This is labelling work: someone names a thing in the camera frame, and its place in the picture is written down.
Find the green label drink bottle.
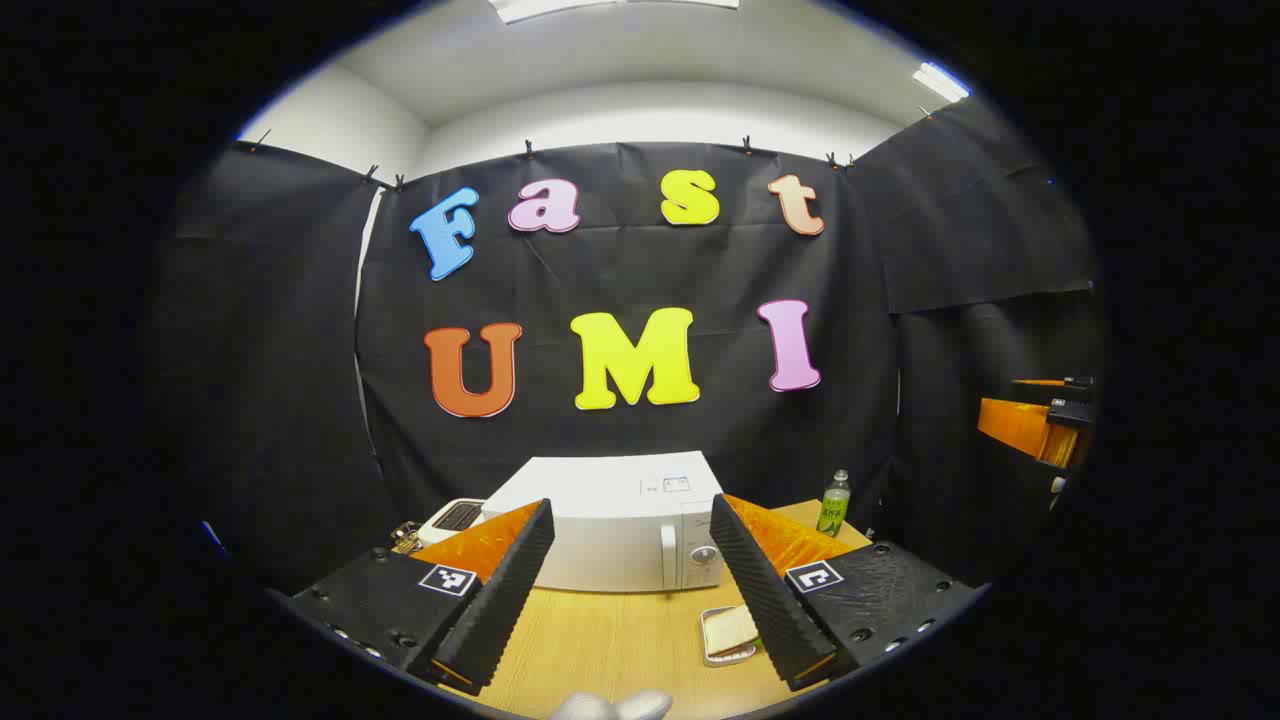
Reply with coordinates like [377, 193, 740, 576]
[816, 469, 852, 538]

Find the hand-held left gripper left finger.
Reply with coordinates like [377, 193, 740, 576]
[285, 498, 556, 698]

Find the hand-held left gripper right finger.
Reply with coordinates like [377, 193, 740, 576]
[708, 492, 986, 693]

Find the white plastic tray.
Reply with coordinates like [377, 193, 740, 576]
[700, 605, 761, 668]

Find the white toaster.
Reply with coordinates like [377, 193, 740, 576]
[418, 497, 489, 548]

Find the white microwave oven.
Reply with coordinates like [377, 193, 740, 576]
[482, 450, 728, 593]

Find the ceiling light panel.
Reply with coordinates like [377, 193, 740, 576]
[490, 0, 741, 24]
[912, 62, 971, 103]

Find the black backdrop cloth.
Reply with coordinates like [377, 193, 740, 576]
[150, 95, 1106, 601]

